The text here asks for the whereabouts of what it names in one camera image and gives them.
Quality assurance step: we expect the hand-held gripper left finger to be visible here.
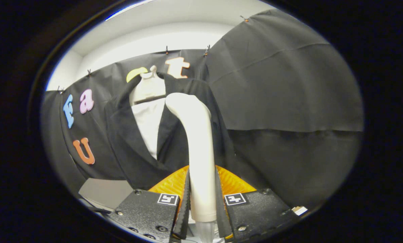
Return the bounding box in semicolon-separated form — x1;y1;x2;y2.
108;165;191;243

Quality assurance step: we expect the black blazer jacket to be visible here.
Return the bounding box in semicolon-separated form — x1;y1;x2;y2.
104;73;237;191

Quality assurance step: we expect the white mannequin torso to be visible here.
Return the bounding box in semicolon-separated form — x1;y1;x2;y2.
129;65;167;160

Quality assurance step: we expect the grey cabinet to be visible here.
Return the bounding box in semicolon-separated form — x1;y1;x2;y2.
78;178;135;212

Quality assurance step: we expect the white garment steamer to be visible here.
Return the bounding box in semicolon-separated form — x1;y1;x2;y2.
165;93;217;243

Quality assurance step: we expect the black backdrop cloth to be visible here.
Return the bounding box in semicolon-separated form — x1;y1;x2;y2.
41;8;364;210

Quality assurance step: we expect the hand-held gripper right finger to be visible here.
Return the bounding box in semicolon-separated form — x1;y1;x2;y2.
215;165;300;243

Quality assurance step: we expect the row of small backdrop clips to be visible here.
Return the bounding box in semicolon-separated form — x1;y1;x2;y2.
56;15;250;94

